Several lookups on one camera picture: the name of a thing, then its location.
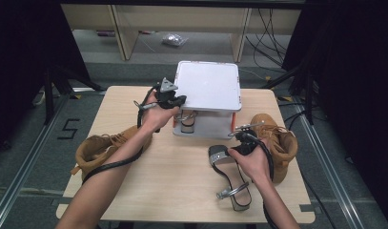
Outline black metal stand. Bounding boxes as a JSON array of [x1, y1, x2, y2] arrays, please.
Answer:
[[43, 65, 105, 125], [261, 63, 315, 127]]

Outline beige wooden desk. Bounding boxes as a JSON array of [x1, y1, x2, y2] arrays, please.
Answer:
[[60, 3, 303, 63]]

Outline tan lace-up boot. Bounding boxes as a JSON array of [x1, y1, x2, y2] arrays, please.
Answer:
[[71, 124, 153, 182], [250, 113, 299, 185]]

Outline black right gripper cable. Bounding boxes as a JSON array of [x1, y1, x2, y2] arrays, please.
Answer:
[[245, 133, 280, 229]]

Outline metal floor rail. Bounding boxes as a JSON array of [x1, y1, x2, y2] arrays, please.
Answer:
[[0, 87, 104, 229], [276, 94, 367, 229]]

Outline white tray base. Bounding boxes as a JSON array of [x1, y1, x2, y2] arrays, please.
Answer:
[[172, 60, 243, 140]]

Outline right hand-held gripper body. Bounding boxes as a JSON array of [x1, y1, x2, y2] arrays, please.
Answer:
[[234, 121, 266, 156]]

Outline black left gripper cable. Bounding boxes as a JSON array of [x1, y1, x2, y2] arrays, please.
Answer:
[[81, 85, 161, 185]]

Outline black sandal silver straps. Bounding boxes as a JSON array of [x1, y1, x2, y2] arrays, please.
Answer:
[[208, 144, 253, 212], [174, 109, 199, 135]]

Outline person's right hand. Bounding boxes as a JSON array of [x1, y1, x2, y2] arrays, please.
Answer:
[[228, 141, 274, 185]]

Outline silver cable plug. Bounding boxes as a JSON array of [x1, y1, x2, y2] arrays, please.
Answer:
[[133, 100, 157, 113]]

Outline clear plastic bag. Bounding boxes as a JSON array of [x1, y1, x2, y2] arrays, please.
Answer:
[[161, 32, 190, 48]]

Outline black curtain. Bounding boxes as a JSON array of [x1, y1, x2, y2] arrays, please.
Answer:
[[0, 0, 91, 156], [281, 0, 388, 220]]

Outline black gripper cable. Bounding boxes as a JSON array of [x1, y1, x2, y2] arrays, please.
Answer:
[[81, 85, 161, 185], [245, 133, 280, 229]]

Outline black floor cable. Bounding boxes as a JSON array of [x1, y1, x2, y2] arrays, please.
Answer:
[[300, 173, 337, 229], [244, 8, 286, 70]]

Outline person's left hand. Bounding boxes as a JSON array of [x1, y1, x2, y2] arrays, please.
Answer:
[[140, 92, 180, 133]]

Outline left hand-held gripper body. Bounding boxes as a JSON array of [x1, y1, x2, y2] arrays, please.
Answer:
[[154, 76, 179, 110]]

